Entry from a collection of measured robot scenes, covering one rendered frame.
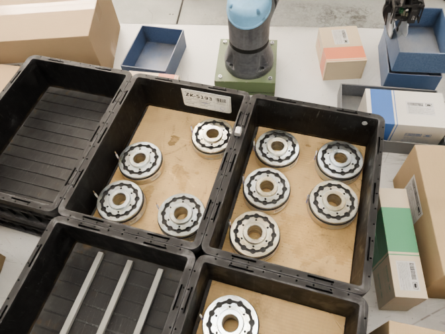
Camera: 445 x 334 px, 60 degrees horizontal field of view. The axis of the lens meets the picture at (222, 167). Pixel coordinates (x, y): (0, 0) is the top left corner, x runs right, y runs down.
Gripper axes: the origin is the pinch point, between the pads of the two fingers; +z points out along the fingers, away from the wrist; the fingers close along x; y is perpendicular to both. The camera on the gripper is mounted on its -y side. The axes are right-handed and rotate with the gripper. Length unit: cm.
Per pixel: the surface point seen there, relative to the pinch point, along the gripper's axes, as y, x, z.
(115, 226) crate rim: 71, -60, -14
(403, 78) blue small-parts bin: 9.7, 3.7, 8.4
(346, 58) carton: 4.7, -12.8, 5.1
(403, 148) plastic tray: 33.0, 1.8, 11.3
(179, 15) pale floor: -118, -105, 76
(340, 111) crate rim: 38.7, -17.4, -10.4
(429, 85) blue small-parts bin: 9.9, 11.4, 10.9
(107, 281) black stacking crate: 79, -63, -4
